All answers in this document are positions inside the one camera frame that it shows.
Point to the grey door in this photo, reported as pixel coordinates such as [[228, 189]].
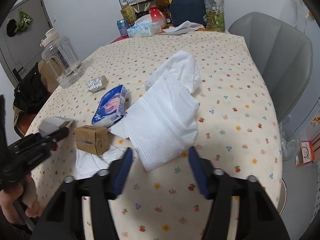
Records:
[[27, 47]]

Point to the brown chair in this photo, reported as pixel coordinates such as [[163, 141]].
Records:
[[48, 72]]

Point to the navy lunch bag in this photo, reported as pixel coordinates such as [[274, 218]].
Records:
[[187, 10]]

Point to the white tissue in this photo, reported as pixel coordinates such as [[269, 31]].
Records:
[[180, 67], [92, 162]]

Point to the orange white cardboard box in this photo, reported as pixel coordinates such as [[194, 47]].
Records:
[[306, 153]]

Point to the black hat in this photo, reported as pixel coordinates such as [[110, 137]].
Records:
[[11, 27]]

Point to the person's left hand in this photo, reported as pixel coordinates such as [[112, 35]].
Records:
[[15, 197]]

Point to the small brown cardboard box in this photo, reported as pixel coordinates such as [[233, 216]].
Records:
[[90, 138]]

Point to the grey upholstered chair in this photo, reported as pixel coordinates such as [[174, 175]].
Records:
[[275, 60]]

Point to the clear plastic water jug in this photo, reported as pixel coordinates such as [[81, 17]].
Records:
[[62, 60]]

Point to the green tea bottle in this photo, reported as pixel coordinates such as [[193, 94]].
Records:
[[128, 13]]

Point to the red white bottle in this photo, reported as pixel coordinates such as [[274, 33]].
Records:
[[157, 17]]

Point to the white face mask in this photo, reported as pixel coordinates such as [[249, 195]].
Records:
[[160, 127]]

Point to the white paper sheet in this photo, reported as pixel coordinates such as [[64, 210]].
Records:
[[183, 27]]

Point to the floral tablecloth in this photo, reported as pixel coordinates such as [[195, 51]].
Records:
[[225, 92]]

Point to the clear plastic bag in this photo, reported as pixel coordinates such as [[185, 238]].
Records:
[[290, 143]]

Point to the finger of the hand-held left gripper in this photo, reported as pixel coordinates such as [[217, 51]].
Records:
[[58, 133]]

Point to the silver foil blister pack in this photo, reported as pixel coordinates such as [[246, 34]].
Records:
[[96, 83]]

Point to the green plush hanger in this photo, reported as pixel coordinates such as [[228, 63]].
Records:
[[23, 21]]

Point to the dark jacket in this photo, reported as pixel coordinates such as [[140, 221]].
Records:
[[30, 90]]

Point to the blue white tissue box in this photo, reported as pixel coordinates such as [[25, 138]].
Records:
[[142, 31]]

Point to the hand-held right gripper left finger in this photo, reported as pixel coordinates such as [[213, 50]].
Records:
[[124, 171]]

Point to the brown round plush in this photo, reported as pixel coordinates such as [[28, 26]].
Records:
[[163, 2]]

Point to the blue tissue packet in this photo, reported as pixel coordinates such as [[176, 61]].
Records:
[[111, 105]]

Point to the blue drink can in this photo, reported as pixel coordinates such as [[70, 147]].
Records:
[[122, 28]]

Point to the black utensil holder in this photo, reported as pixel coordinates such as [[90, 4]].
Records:
[[143, 11]]

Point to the clear bottle with green label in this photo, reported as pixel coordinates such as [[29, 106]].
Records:
[[214, 12]]

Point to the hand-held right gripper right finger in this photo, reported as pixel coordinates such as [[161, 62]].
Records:
[[198, 172]]

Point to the small grey paper box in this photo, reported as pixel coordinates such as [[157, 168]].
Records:
[[52, 123]]

